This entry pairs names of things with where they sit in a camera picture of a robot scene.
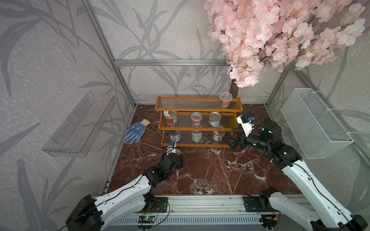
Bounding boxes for silver tin can green label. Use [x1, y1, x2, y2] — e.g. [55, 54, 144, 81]
[208, 112, 222, 128]

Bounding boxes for clear seed jar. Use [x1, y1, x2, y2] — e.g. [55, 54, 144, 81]
[219, 92, 233, 108]
[171, 148, 182, 156]

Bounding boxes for orange wooden three-tier shelf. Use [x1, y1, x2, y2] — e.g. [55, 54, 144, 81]
[155, 96, 243, 148]

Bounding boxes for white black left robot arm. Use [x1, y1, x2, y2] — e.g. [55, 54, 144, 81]
[66, 153, 183, 231]

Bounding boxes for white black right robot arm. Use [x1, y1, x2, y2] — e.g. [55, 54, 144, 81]
[223, 116, 368, 231]

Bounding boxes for jar red green label bottom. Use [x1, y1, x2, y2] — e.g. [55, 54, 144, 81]
[213, 130, 226, 142]

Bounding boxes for clear seed jar middle shelf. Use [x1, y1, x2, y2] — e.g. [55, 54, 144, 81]
[191, 112, 202, 126]

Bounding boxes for jar with red green lid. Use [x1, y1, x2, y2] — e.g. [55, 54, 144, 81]
[163, 110, 178, 126]

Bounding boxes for tall can green white label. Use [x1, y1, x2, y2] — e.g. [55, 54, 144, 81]
[191, 124, 203, 143]

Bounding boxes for brown tree trunk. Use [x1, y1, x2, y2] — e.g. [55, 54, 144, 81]
[229, 79, 239, 98]

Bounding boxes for tin can purple label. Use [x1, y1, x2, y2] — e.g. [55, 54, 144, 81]
[168, 130, 181, 142]

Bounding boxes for aluminium horizontal back bar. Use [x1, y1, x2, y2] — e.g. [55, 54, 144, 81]
[114, 59, 227, 67]

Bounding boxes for pink blossom tree crown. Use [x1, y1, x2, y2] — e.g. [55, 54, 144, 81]
[204, 1, 365, 88]

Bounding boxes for blue white work glove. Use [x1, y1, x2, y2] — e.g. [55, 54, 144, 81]
[123, 119, 151, 144]

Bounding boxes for green circuit board left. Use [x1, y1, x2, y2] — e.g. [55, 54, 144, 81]
[138, 215, 156, 224]

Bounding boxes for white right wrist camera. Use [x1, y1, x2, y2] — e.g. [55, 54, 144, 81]
[236, 115, 254, 137]

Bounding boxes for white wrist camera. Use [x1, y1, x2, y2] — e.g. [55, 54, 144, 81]
[166, 141, 176, 155]
[236, 115, 254, 137]

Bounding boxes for white wire mesh basket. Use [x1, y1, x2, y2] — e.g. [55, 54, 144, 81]
[281, 88, 354, 159]

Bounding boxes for aluminium frame post right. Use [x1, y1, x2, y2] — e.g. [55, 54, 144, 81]
[265, 65, 290, 106]

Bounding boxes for aluminium frame post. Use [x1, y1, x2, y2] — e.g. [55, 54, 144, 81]
[81, 0, 136, 107]
[265, 65, 290, 106]

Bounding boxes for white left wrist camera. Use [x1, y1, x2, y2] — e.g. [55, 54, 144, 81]
[166, 141, 176, 155]

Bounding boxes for circuit board right with wires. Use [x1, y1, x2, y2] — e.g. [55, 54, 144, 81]
[259, 214, 280, 231]

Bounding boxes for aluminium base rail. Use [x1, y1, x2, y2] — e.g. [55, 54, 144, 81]
[86, 194, 327, 216]

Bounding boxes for clear acrylic wall shelf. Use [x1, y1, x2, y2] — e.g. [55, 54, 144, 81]
[42, 90, 116, 158]

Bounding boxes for aluminium frame post left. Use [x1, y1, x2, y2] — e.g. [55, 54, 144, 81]
[81, 0, 136, 107]

